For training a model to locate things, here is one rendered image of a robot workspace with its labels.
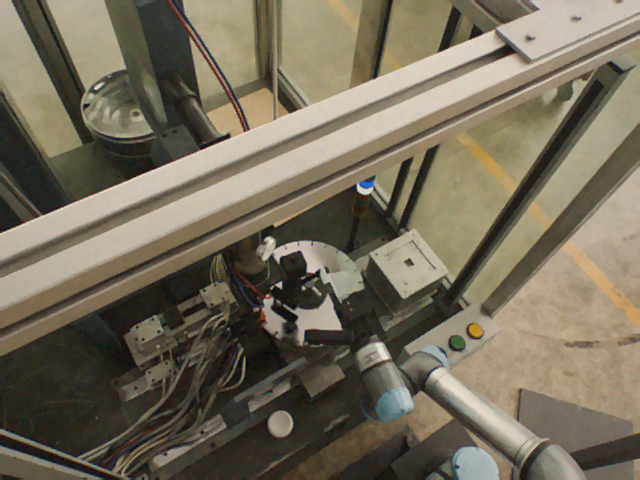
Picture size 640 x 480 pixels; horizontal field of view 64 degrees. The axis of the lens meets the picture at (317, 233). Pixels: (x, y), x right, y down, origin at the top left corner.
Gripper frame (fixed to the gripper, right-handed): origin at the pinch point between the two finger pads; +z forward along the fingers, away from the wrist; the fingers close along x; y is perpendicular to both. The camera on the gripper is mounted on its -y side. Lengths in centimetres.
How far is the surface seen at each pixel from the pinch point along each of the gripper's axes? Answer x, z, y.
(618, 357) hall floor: -157, -40, 108
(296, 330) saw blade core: -24.0, -1.9, -13.5
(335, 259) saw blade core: -29.2, 14.4, 4.8
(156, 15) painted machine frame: 52, 37, -6
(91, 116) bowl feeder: -3, 82, -44
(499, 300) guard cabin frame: -35, -16, 42
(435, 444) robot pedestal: -51, -42, 8
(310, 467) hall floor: -115, -28, -41
